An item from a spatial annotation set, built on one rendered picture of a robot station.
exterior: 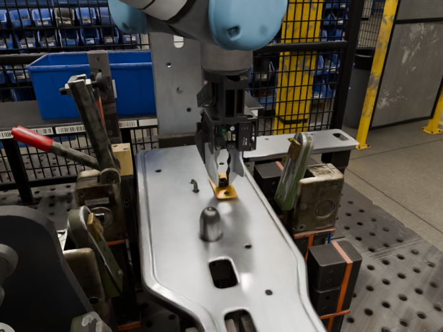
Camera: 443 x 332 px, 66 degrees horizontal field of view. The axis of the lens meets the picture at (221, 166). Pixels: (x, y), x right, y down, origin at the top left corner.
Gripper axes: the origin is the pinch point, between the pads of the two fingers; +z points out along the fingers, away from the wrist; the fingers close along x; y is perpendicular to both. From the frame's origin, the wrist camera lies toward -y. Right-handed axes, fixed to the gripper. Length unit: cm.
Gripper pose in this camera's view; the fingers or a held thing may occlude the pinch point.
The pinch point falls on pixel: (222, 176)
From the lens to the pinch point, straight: 62.2
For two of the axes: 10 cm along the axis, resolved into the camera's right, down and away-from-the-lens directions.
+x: 9.7, -1.1, 2.1
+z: -0.1, 8.7, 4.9
